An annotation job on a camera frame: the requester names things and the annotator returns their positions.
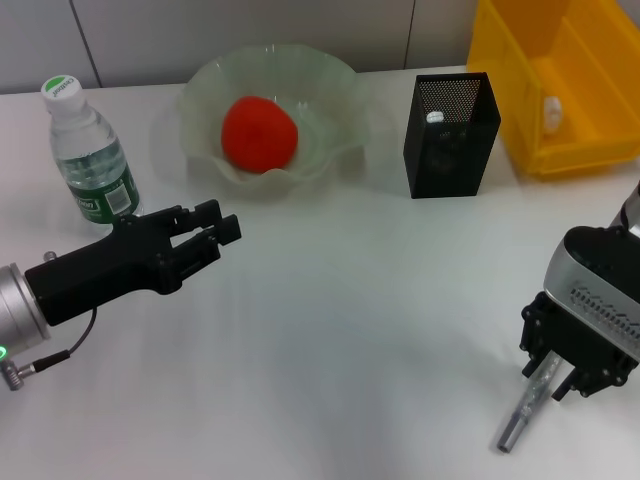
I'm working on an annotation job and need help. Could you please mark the pale green glass fruit bowl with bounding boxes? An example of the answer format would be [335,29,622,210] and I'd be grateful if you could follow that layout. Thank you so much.
[178,43,374,204]

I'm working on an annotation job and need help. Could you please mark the clear water bottle green label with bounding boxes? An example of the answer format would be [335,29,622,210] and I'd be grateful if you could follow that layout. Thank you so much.
[40,73,147,237]

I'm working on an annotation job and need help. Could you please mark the yellow plastic bin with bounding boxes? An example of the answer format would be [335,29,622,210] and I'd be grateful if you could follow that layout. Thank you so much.
[465,0,640,181]

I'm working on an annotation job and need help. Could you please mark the left arm black connector cable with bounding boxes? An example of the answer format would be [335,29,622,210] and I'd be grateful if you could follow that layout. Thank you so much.
[0,249,99,392]

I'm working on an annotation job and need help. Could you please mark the orange-red round fruit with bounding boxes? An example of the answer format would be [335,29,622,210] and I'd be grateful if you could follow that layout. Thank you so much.
[221,95,300,175]

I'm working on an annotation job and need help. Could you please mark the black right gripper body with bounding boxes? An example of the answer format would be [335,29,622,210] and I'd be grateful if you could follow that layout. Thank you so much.
[519,291,635,400]

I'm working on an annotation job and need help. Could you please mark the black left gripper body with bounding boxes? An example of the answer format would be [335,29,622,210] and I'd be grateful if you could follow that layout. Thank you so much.
[23,211,185,327]

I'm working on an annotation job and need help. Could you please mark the black mesh pen holder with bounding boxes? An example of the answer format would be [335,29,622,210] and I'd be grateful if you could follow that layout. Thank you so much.
[402,72,503,200]

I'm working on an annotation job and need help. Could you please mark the grey pen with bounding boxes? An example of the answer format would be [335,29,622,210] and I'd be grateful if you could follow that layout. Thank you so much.
[496,349,565,454]

